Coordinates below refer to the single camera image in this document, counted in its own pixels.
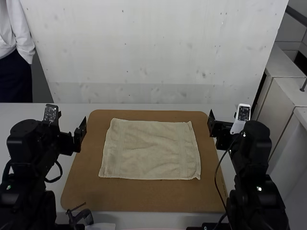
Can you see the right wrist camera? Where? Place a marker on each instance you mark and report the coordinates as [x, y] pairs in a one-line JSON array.
[[242, 115]]

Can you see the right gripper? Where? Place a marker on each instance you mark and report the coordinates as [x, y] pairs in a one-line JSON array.
[[224, 136]]

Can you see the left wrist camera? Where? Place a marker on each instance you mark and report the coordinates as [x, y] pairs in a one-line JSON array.
[[51, 113]]

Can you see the person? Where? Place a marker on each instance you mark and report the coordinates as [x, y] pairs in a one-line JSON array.
[[14, 36]]

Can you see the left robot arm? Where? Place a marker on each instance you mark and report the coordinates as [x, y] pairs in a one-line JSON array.
[[24, 143]]

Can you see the cork mat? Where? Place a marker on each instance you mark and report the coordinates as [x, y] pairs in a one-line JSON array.
[[153, 194]]

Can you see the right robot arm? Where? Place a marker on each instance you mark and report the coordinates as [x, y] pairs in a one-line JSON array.
[[254, 148]]

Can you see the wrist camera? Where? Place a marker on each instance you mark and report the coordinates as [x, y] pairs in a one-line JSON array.
[[242, 115], [51, 113]]

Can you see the black clamp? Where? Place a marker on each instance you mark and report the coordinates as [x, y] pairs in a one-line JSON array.
[[79, 213]]

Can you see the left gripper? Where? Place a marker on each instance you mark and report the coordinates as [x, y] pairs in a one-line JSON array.
[[66, 143]]

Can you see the pale towel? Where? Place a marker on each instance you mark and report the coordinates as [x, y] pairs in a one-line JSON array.
[[148, 148]]

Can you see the white cabinet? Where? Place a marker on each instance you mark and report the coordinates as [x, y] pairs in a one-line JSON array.
[[283, 95]]

